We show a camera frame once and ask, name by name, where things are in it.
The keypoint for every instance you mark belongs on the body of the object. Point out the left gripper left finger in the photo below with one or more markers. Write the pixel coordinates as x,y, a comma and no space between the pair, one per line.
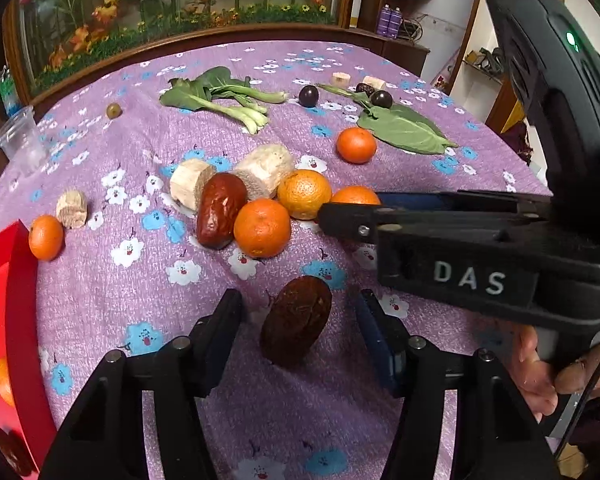
102,435

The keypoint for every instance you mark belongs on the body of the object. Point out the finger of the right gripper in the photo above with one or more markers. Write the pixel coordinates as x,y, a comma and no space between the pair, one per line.
465,200
476,222

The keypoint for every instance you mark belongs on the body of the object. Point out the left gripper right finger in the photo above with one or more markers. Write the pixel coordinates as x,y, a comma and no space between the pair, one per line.
496,435

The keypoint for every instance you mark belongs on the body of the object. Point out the large front orange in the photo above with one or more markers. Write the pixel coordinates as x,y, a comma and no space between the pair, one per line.
356,194

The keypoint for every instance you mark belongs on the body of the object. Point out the pale yellow orange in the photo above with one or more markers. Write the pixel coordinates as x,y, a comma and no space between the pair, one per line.
303,193

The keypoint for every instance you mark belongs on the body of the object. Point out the lone mandarin orange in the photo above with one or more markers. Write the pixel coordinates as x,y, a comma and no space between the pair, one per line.
356,145

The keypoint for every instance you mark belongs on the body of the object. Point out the small orange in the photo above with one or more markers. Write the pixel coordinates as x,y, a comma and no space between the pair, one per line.
46,237
262,228

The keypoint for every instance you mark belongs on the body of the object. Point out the wrinkled dark date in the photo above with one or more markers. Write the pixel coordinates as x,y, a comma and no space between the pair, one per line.
297,317

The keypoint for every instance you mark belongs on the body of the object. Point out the large white yam chunk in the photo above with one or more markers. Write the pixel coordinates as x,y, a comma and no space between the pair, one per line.
264,169

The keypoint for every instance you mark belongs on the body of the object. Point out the smooth red jujube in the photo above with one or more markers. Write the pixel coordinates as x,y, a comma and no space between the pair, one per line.
222,198

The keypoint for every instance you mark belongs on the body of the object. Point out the small round yam piece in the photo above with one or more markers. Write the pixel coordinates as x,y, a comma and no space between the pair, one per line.
71,209

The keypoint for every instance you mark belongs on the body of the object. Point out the person right hand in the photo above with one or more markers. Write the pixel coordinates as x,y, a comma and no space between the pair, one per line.
536,381

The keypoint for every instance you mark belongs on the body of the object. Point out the large green leaf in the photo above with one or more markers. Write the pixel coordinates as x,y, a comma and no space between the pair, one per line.
398,125

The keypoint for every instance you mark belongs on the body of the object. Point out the dark plum on leaf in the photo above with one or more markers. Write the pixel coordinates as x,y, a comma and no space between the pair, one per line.
381,98

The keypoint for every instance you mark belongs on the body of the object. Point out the small dark date far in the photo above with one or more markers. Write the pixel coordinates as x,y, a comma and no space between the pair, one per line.
365,88

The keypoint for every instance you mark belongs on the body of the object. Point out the far yam piece right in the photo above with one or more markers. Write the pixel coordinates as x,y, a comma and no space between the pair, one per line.
376,83

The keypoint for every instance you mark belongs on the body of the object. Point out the dark plum left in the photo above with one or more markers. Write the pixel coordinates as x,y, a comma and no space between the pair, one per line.
308,96

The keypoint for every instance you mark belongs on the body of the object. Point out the far yam piece left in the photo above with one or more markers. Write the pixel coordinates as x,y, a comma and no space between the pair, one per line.
340,80

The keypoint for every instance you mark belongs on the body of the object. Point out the red tray box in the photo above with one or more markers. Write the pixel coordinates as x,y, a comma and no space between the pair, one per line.
27,430

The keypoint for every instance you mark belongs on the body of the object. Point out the purple spray bottles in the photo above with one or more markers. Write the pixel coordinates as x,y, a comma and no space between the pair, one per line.
389,22

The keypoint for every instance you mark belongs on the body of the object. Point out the purple floral tablecloth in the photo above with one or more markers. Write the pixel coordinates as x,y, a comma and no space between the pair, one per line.
179,159

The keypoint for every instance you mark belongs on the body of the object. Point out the bok choy greens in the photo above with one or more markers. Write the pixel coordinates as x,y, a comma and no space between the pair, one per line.
217,91

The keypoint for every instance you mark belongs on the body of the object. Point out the small green olive fruit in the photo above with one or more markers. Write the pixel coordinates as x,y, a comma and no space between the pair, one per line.
113,110

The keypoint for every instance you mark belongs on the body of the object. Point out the clear plastic cup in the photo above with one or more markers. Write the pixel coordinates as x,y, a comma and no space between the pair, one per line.
19,141

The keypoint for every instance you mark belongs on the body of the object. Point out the green label water bottle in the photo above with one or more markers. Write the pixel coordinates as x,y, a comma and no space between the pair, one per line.
8,92

